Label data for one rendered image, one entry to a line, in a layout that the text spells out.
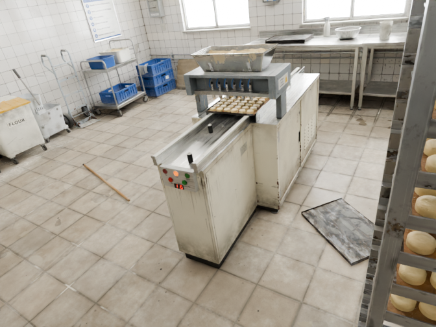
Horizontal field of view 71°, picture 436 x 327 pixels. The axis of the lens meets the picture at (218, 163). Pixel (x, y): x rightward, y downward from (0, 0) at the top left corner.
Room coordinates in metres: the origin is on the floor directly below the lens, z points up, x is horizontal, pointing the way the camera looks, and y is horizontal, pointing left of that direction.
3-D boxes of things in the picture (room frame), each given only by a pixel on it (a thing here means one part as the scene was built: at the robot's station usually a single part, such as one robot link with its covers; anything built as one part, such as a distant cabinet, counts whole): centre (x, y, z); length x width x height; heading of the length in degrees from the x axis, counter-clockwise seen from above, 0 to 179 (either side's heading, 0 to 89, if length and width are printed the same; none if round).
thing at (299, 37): (4.79, -1.31, 0.93); 0.60 x 0.40 x 0.01; 55
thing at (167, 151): (2.47, -0.17, 0.87); 2.01 x 0.03 x 0.07; 147
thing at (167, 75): (6.26, 0.96, 0.30); 0.60 x 0.40 x 0.20; 144
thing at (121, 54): (5.68, 1.48, 0.89); 0.44 x 0.36 x 0.20; 63
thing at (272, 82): (2.29, -0.23, 1.01); 0.72 x 0.33 x 0.34; 57
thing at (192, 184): (1.56, 0.24, 0.77); 0.24 x 0.04 x 0.14; 57
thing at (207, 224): (1.87, 0.05, 0.45); 0.70 x 0.34 x 0.90; 147
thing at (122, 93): (5.53, 1.57, 0.28); 0.56 x 0.38 x 0.20; 152
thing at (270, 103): (2.58, -0.66, 0.88); 1.28 x 0.01 x 0.07; 147
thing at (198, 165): (2.31, -0.41, 0.87); 2.01 x 0.03 x 0.07; 147
